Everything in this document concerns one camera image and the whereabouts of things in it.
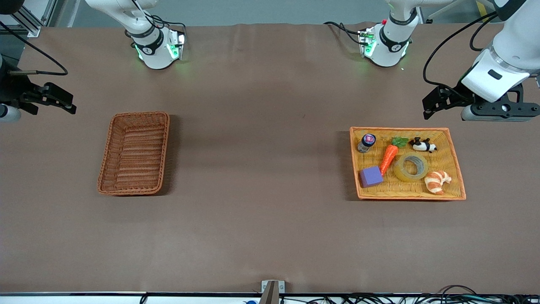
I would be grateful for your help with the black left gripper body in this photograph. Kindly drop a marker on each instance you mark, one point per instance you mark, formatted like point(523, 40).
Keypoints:
point(457, 95)

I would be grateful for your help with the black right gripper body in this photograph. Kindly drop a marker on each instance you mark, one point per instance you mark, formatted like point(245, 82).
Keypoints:
point(12, 89)

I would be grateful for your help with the clear yellowish tape roll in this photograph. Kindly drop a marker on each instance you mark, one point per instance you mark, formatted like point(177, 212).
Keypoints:
point(401, 174)

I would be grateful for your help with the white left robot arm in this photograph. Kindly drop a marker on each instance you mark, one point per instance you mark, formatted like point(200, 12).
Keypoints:
point(512, 46)

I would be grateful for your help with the orange wicker basket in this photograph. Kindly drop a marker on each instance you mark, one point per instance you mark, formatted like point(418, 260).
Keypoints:
point(409, 188)

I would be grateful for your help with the brown wicker basket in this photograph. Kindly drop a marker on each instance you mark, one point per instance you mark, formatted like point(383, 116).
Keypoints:
point(135, 154)

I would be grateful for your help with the black white panda toy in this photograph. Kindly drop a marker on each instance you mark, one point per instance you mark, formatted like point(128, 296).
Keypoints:
point(423, 146)

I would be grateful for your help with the orange toy carrot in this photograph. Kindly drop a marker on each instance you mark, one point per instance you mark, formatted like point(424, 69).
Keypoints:
point(389, 157)

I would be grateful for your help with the small dark-lidded jar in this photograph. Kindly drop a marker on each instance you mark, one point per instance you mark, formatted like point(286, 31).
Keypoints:
point(366, 143)

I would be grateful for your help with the toy croissant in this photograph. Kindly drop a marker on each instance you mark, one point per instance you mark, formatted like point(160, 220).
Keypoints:
point(436, 180)

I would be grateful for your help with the purple cube block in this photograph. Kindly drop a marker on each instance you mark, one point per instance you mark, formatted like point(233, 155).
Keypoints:
point(371, 176)

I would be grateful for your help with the brown table mat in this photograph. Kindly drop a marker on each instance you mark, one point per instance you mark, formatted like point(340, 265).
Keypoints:
point(261, 211)

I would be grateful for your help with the metal table edge bracket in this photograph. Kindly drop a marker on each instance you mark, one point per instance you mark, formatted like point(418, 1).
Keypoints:
point(272, 292)

